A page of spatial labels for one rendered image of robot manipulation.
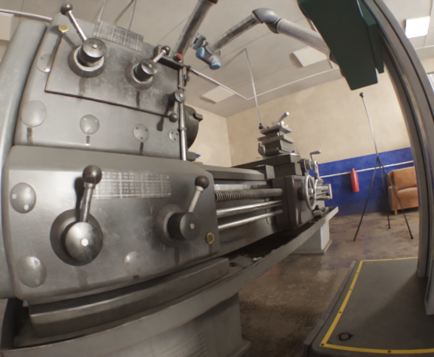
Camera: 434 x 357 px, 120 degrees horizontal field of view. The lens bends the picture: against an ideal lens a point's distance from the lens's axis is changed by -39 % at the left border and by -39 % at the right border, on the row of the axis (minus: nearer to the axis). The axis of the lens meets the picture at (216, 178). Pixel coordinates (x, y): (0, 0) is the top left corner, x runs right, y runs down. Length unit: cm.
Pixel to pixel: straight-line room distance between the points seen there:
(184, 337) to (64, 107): 74
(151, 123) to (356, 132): 504
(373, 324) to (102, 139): 86
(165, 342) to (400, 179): 476
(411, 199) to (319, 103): 323
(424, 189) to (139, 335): 93
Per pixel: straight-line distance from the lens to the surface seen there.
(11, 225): 39
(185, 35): 131
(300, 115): 577
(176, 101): 68
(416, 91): 62
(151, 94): 69
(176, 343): 71
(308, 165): 132
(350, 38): 79
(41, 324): 57
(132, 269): 44
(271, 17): 154
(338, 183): 528
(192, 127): 99
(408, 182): 494
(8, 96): 59
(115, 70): 67
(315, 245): 242
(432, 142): 59
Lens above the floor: 70
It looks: 6 degrees up
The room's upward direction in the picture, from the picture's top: 5 degrees counter-clockwise
